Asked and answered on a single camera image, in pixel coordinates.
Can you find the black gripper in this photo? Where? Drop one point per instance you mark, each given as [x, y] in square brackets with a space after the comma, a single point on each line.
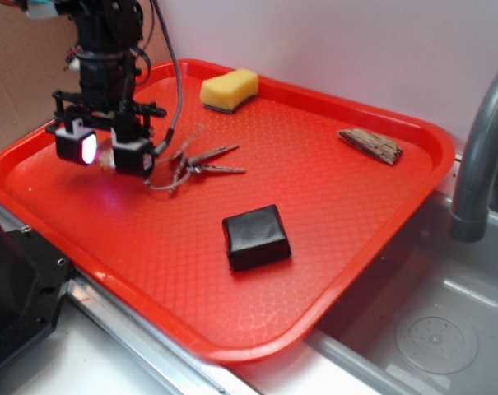
[76, 141]

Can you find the orange spiral seashell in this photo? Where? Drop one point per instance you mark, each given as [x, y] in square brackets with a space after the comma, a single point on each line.
[104, 156]

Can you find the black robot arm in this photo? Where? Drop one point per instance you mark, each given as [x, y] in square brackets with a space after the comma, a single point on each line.
[108, 34]

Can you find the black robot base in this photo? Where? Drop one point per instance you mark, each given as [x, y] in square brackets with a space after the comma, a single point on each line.
[33, 280]

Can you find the silver key bunch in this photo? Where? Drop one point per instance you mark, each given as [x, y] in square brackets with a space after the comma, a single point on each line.
[184, 166]

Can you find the yellow sponge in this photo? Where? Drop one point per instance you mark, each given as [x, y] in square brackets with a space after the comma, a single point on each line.
[226, 93]

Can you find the red plastic tray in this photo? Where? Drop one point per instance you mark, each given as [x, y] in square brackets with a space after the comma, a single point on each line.
[164, 255]

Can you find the black leather wallet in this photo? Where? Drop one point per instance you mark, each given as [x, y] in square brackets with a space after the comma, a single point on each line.
[255, 238]

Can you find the brown wood piece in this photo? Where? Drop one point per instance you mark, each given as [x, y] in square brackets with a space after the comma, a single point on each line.
[379, 147]

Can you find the grey plastic sink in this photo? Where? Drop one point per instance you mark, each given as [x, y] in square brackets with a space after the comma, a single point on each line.
[421, 319]

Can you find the grey faucet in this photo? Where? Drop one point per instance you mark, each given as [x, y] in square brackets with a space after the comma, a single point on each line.
[476, 188]

